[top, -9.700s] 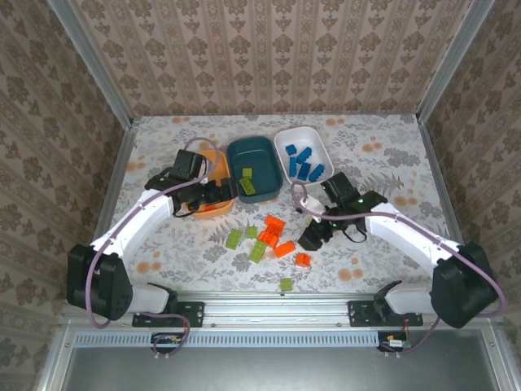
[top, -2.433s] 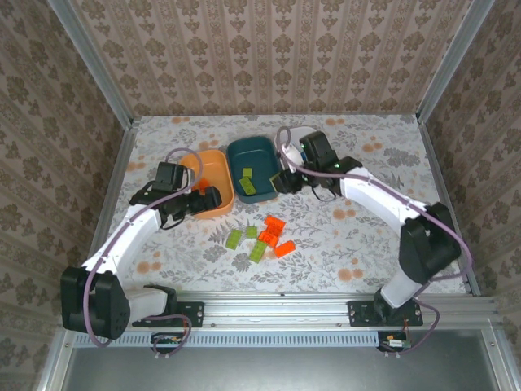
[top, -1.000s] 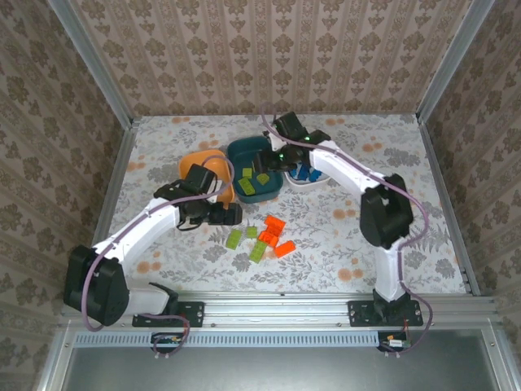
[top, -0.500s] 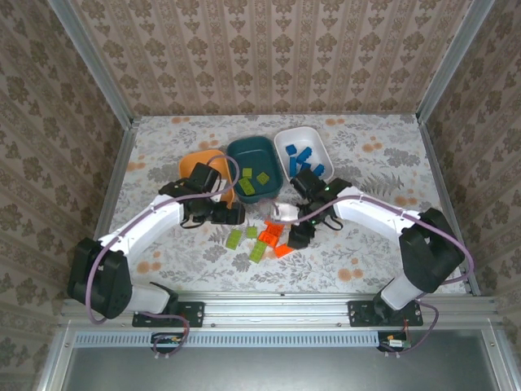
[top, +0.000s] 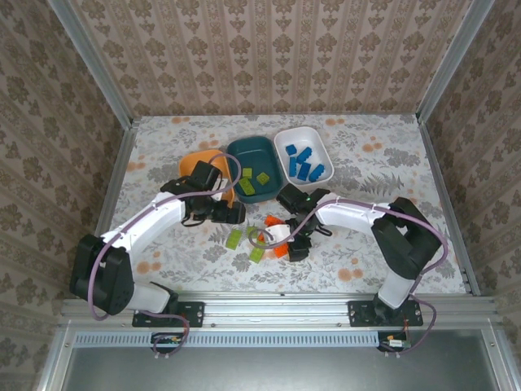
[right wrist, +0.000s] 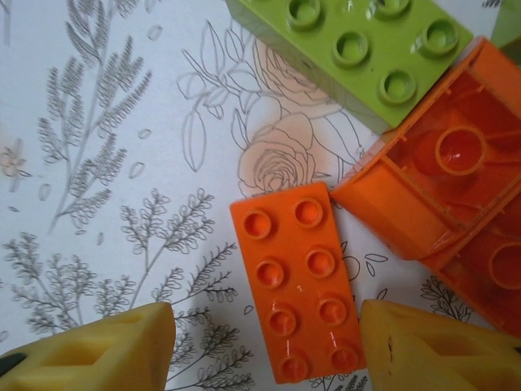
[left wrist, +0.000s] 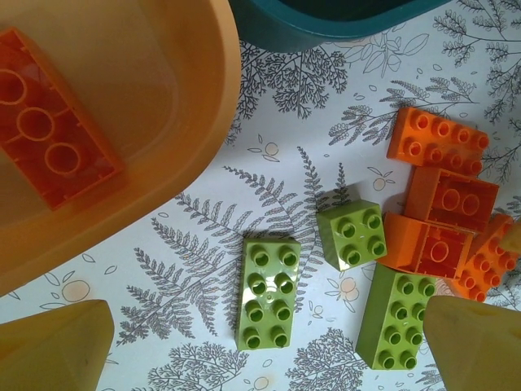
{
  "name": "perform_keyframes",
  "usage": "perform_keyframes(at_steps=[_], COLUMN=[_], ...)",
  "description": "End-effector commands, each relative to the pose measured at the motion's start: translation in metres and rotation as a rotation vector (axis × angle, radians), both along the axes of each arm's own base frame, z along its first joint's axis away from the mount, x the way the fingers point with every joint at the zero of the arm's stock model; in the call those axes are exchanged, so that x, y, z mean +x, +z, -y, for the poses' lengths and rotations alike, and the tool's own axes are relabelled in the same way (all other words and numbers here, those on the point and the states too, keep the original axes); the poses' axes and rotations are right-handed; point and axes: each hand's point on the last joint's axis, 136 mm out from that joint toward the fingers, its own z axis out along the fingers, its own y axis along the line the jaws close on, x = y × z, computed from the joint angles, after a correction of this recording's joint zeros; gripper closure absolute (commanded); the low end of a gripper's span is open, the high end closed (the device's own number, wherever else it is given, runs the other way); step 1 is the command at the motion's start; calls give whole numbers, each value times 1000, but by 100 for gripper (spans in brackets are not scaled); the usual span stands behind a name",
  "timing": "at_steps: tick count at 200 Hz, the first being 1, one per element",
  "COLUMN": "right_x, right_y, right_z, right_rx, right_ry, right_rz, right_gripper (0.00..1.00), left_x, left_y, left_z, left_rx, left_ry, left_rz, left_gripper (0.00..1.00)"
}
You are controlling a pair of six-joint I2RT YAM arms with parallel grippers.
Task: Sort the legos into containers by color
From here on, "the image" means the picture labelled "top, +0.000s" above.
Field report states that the teal plastic container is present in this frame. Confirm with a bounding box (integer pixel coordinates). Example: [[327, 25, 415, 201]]
[[225, 136, 285, 204]]

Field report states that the orange plastic container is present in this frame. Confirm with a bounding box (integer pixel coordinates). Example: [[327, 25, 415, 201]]
[[177, 148, 238, 207]]

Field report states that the white plastic container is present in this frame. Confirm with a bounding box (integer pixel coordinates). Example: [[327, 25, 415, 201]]
[[273, 125, 335, 191]]

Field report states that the floral patterned table cover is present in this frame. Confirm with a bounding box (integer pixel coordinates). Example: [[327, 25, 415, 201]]
[[83, 113, 467, 295]]

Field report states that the grey metal panel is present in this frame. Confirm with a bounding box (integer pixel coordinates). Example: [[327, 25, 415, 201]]
[[60, 345, 501, 391]]

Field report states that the small connector board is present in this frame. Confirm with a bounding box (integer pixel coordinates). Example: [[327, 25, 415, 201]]
[[378, 332, 412, 354], [151, 332, 184, 354]]

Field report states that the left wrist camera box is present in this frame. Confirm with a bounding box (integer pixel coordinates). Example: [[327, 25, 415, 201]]
[[190, 160, 224, 191]]

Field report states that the aluminium front mounting rail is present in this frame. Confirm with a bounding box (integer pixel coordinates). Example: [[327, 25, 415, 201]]
[[59, 292, 502, 329]]

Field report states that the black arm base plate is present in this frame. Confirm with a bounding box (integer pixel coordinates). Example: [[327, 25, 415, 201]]
[[132, 301, 205, 328], [348, 300, 424, 328]]

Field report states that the aluminium table side rail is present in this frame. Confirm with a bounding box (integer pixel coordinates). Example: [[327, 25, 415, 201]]
[[76, 120, 142, 298], [417, 117, 482, 297]]

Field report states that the grey slotted cable duct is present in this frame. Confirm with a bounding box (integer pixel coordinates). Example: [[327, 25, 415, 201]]
[[74, 330, 383, 349]]

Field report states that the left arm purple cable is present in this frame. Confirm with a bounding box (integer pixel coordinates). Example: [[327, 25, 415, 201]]
[[88, 152, 243, 362]]

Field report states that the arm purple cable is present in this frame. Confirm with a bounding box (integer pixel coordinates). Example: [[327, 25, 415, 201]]
[[248, 198, 449, 359], [88, 152, 243, 362]]

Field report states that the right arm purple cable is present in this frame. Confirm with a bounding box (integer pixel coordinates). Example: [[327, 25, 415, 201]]
[[248, 198, 449, 359]]

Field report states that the aluminium frame post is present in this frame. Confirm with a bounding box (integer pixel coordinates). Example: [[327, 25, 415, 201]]
[[47, 0, 135, 130], [415, 0, 497, 123]]

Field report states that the aluminium lower frame rail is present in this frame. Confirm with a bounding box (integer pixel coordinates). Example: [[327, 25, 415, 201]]
[[36, 325, 78, 391], [481, 327, 516, 391]]

